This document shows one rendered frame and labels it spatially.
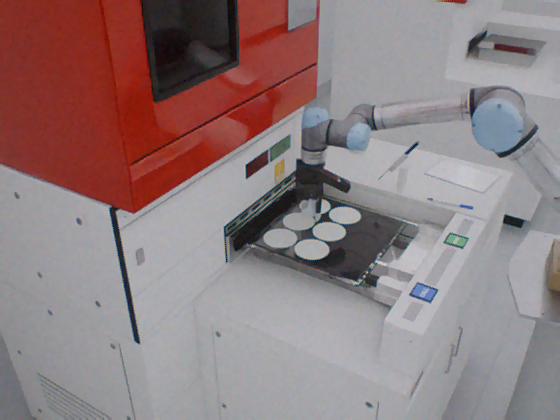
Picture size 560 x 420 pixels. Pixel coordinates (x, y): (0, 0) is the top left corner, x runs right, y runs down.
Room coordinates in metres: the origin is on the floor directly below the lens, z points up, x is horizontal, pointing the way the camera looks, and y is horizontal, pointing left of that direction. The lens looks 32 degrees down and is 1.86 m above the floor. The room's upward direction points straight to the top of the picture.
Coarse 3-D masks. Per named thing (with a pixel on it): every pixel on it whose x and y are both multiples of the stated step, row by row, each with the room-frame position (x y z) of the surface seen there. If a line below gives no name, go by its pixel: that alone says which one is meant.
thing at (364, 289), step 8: (264, 256) 1.40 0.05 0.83; (272, 256) 1.38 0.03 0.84; (280, 264) 1.36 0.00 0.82; (288, 264) 1.35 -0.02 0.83; (304, 272) 1.32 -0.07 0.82; (312, 272) 1.31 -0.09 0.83; (328, 280) 1.28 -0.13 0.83; (336, 280) 1.27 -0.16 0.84; (352, 288) 1.24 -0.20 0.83; (360, 288) 1.23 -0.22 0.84; (368, 288) 1.22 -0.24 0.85; (376, 288) 1.22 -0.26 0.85; (368, 296) 1.21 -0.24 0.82
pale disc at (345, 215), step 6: (336, 210) 1.55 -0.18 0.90; (342, 210) 1.55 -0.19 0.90; (348, 210) 1.55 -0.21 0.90; (354, 210) 1.55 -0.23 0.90; (330, 216) 1.51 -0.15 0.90; (336, 216) 1.51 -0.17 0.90; (342, 216) 1.51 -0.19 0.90; (348, 216) 1.51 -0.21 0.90; (354, 216) 1.51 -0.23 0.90; (342, 222) 1.48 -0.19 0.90; (348, 222) 1.48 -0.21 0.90; (354, 222) 1.48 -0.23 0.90
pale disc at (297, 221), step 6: (288, 216) 1.51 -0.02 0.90; (294, 216) 1.51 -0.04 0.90; (300, 216) 1.51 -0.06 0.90; (306, 216) 1.51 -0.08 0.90; (288, 222) 1.48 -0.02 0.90; (294, 222) 1.48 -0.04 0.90; (300, 222) 1.48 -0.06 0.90; (306, 222) 1.48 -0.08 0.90; (312, 222) 1.48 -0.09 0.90; (294, 228) 1.44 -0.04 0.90; (300, 228) 1.44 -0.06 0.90; (306, 228) 1.44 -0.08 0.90
